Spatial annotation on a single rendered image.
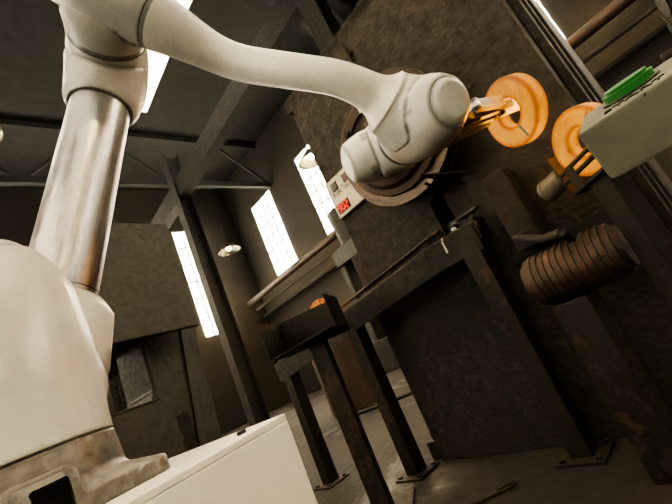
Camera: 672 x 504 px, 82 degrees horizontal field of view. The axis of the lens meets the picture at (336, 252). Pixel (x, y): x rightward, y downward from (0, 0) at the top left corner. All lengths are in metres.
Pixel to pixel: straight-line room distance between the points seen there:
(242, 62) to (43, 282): 0.47
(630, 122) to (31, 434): 0.53
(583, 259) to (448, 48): 0.88
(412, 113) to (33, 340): 0.51
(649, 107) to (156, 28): 0.68
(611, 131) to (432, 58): 1.23
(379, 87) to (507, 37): 0.88
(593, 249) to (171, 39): 0.92
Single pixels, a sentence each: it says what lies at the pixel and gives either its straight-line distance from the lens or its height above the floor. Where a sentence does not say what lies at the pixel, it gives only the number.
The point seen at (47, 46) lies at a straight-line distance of 9.50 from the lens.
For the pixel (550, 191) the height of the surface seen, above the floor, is 0.66.
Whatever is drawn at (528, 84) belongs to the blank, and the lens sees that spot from 0.95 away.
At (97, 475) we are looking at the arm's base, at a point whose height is 0.48.
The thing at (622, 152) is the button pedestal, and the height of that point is 0.55.
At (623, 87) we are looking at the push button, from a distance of 0.44.
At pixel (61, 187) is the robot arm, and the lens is 0.75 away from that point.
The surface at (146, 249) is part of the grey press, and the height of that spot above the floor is 2.02.
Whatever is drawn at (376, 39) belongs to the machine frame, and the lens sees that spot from 1.77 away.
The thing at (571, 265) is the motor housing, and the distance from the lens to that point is 1.02.
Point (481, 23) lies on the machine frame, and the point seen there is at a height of 1.28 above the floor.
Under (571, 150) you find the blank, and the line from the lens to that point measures 1.05.
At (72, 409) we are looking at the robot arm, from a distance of 0.42.
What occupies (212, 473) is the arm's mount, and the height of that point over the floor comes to 0.45.
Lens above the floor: 0.49
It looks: 15 degrees up
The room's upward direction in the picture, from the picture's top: 24 degrees counter-clockwise
